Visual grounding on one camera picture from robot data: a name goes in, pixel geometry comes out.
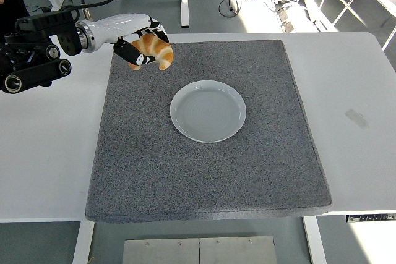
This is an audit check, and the round pale grey plate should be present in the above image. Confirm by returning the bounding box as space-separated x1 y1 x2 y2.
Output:
170 80 248 143

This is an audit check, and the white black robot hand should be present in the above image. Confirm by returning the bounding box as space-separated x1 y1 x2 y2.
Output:
88 13 170 67

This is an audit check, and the table height control panel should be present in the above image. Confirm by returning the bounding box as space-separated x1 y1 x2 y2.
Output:
345 213 396 223

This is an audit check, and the grey speckled felt mat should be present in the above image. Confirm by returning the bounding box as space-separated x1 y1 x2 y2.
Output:
84 40 332 224

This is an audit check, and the white table leg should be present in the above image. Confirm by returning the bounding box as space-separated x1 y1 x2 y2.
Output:
302 215 328 264
72 221 95 264

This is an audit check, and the grey metal plate with screws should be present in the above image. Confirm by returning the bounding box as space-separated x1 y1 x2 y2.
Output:
122 235 278 264

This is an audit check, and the white wire frame chair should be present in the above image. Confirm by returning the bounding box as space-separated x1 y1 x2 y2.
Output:
317 0 396 52

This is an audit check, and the person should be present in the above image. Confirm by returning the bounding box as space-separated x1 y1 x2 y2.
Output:
0 0 31 36

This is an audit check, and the golden croissant bread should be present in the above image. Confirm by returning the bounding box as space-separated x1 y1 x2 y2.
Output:
128 33 174 72

